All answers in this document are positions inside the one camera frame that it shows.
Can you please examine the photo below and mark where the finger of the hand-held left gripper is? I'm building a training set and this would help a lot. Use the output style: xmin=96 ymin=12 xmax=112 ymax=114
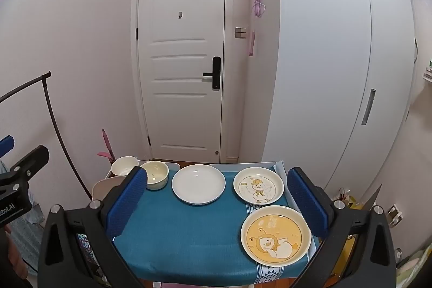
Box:
xmin=8 ymin=145 xmax=50 ymax=181
xmin=0 ymin=135 xmax=16 ymax=157

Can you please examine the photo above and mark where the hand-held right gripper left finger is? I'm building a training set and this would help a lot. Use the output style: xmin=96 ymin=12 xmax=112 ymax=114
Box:
xmin=37 ymin=166 xmax=149 ymax=288

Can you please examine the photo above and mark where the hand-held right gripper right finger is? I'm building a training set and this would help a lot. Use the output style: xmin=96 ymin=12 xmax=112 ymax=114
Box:
xmin=287 ymin=167 xmax=398 ymax=288

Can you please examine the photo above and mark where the beige plastic basin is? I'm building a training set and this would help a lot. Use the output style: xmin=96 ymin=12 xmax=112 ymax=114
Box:
xmin=92 ymin=175 xmax=130 ymax=201

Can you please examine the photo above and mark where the white bowl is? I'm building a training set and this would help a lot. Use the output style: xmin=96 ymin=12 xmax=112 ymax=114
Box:
xmin=111 ymin=156 xmax=139 ymax=177

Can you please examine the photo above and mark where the cream bowl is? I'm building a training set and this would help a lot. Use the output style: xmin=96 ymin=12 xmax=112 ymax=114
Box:
xmin=140 ymin=161 xmax=169 ymax=191

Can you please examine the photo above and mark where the yellow plate with duck print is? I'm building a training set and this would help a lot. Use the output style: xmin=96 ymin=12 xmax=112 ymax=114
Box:
xmin=241 ymin=205 xmax=312 ymax=267

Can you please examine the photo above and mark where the white plate with duck print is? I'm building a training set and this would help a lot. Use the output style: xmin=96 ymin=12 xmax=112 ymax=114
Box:
xmin=233 ymin=167 xmax=285 ymax=205

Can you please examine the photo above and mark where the plain white plate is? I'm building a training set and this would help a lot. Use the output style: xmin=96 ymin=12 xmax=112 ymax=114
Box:
xmin=171 ymin=164 xmax=226 ymax=206

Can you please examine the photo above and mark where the person's striped shirt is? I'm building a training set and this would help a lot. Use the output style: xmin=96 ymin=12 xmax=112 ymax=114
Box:
xmin=0 ymin=156 xmax=45 ymax=275

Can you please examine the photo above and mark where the pink plastic stick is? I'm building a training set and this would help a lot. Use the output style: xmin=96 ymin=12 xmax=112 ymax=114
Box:
xmin=97 ymin=129 xmax=114 ymax=161

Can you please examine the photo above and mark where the colourful patterned cloth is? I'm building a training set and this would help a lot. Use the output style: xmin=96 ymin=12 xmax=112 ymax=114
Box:
xmin=76 ymin=233 xmax=102 ymax=278

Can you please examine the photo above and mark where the teal tablecloth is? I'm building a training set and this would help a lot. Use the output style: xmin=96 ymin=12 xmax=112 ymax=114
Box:
xmin=111 ymin=170 xmax=319 ymax=283

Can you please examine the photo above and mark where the green blanket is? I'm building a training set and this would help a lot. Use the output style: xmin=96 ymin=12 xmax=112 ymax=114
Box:
xmin=395 ymin=248 xmax=430 ymax=288

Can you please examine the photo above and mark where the white wardrobe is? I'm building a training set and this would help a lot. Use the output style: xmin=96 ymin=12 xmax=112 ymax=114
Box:
xmin=261 ymin=0 xmax=417 ymax=194

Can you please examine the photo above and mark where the white door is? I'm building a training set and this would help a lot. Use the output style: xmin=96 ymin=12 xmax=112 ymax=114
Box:
xmin=137 ymin=0 xmax=234 ymax=163

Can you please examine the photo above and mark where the purple ribbon decoration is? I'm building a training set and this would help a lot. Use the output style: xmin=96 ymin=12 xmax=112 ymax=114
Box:
xmin=251 ymin=0 xmax=267 ymax=19

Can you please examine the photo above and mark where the white wall socket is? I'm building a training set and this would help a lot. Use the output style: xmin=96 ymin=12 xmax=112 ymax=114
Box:
xmin=388 ymin=204 xmax=404 ymax=226

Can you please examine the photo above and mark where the grey wardrobe handle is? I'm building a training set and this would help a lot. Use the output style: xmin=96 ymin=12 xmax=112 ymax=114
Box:
xmin=361 ymin=89 xmax=376 ymax=126

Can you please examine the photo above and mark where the black door lock handle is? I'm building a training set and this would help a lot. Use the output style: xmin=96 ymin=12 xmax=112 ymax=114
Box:
xmin=193 ymin=56 xmax=221 ymax=91

